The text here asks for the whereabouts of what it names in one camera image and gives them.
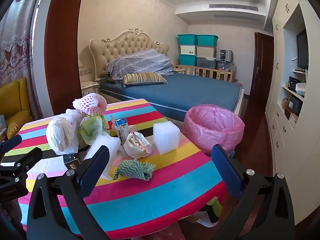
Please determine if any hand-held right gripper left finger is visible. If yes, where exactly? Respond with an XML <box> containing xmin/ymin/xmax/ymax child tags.
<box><xmin>26</xmin><ymin>145</ymin><xmax>110</xmax><ymax>240</ymax></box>

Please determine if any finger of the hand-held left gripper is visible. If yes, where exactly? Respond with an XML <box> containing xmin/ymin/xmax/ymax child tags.
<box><xmin>0</xmin><ymin>134</ymin><xmax>23</xmax><ymax>153</ymax></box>
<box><xmin>0</xmin><ymin>147</ymin><xmax>43</xmax><ymax>173</ymax></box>

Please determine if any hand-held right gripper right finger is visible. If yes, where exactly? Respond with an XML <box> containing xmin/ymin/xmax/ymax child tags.
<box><xmin>211</xmin><ymin>144</ymin><xmax>295</xmax><ymax>240</ymax></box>

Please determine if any black cardboard box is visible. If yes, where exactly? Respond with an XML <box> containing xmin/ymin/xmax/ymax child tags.
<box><xmin>63</xmin><ymin>154</ymin><xmax>82</xmax><ymax>172</ymax></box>

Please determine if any white foam sheet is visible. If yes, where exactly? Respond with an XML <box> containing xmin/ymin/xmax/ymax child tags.
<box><xmin>84</xmin><ymin>130</ymin><xmax>125</xmax><ymax>180</ymax></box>

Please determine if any pink lined waste bin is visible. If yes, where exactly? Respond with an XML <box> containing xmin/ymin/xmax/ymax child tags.
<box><xmin>181</xmin><ymin>104</ymin><xmax>245</xmax><ymax>158</ymax></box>

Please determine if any green patterned rag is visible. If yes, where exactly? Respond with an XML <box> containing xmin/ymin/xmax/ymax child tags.
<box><xmin>112</xmin><ymin>160</ymin><xmax>157</xmax><ymax>181</ymax></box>

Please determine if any white plastic bag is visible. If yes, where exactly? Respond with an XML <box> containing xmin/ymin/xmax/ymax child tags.
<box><xmin>46</xmin><ymin>109</ymin><xmax>84</xmax><ymax>156</ymax></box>

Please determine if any green plastic bag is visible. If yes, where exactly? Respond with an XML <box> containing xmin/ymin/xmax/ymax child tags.
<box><xmin>79</xmin><ymin>114</ymin><xmax>107</xmax><ymax>146</ymax></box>

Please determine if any white food wrapper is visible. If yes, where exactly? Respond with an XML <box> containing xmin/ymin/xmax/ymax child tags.
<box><xmin>123</xmin><ymin>130</ymin><xmax>152</xmax><ymax>159</ymax></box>

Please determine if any blue and white drink carton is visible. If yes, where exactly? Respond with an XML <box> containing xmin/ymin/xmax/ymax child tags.
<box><xmin>111</xmin><ymin>115</ymin><xmax>130</xmax><ymax>145</ymax></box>

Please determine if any white paper card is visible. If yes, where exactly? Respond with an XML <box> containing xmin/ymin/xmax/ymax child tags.
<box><xmin>153</xmin><ymin>122</ymin><xmax>181</xmax><ymax>155</ymax></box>

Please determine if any yellow leather armchair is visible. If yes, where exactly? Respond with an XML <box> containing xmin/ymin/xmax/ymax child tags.
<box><xmin>0</xmin><ymin>77</ymin><xmax>33</xmax><ymax>144</ymax></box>

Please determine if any striped colourful tablecloth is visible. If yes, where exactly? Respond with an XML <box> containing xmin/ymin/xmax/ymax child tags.
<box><xmin>15</xmin><ymin>99</ymin><xmax>227</xmax><ymax>240</ymax></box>

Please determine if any cream nightstand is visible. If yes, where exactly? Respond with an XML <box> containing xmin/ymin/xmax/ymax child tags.
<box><xmin>80</xmin><ymin>81</ymin><xmax>101</xmax><ymax>98</ymax></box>

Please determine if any blue mattress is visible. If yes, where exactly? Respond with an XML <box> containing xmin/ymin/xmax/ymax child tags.
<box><xmin>100</xmin><ymin>72</ymin><xmax>242</xmax><ymax>115</ymax></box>

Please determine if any black safe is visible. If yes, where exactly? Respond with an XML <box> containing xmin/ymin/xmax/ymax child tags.
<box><xmin>287</xmin><ymin>95</ymin><xmax>304</xmax><ymax>116</ymax></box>

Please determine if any lace curtain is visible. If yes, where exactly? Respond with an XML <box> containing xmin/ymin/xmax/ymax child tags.
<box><xmin>0</xmin><ymin>0</ymin><xmax>41</xmax><ymax>87</ymax></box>

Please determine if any brown wooden panel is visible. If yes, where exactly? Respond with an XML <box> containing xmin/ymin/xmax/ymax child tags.
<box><xmin>44</xmin><ymin>0</ymin><xmax>87</xmax><ymax>117</ymax></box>

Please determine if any striped pillow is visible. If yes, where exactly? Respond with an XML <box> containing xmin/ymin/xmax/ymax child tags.
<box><xmin>122</xmin><ymin>72</ymin><xmax>167</xmax><ymax>87</ymax></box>

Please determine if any white tissue box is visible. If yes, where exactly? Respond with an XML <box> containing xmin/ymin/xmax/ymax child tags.
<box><xmin>295</xmin><ymin>82</ymin><xmax>307</xmax><ymax>97</ymax></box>

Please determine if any black shelf box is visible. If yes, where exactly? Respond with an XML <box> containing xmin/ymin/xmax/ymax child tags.
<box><xmin>287</xmin><ymin>76</ymin><xmax>302</xmax><ymax>89</ymax></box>

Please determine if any brown wooden door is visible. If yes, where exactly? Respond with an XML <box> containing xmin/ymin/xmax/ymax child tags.
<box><xmin>250</xmin><ymin>32</ymin><xmax>275</xmax><ymax>96</ymax></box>

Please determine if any grey blue duvet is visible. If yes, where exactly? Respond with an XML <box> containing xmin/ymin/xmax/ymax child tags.
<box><xmin>105</xmin><ymin>49</ymin><xmax>175</xmax><ymax>81</ymax></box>

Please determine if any checkered bag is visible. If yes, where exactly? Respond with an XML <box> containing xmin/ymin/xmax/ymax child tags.
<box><xmin>216</xmin><ymin>47</ymin><xmax>234</xmax><ymax>62</ymax></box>

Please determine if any stack of plastic storage boxes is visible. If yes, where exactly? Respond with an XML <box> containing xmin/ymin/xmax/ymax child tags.
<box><xmin>177</xmin><ymin>33</ymin><xmax>220</xmax><ymax>70</ymax></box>

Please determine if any beige tufted bed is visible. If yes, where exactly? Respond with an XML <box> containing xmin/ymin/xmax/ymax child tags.
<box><xmin>89</xmin><ymin>27</ymin><xmax>245</xmax><ymax>128</ymax></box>

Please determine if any black television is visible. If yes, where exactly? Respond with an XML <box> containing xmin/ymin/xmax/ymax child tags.
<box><xmin>296</xmin><ymin>29</ymin><xmax>309</xmax><ymax>71</ymax></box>

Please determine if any ceiling air vent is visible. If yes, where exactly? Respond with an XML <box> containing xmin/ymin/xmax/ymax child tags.
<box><xmin>209</xmin><ymin>4</ymin><xmax>259</xmax><ymax>12</ymax></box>

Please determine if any wooden bed rail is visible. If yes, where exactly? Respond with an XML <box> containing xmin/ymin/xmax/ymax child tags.
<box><xmin>174</xmin><ymin>64</ymin><xmax>237</xmax><ymax>82</ymax></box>

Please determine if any white wall cabinet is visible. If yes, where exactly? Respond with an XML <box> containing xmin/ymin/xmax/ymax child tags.
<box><xmin>264</xmin><ymin>0</ymin><xmax>320</xmax><ymax>227</ymax></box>

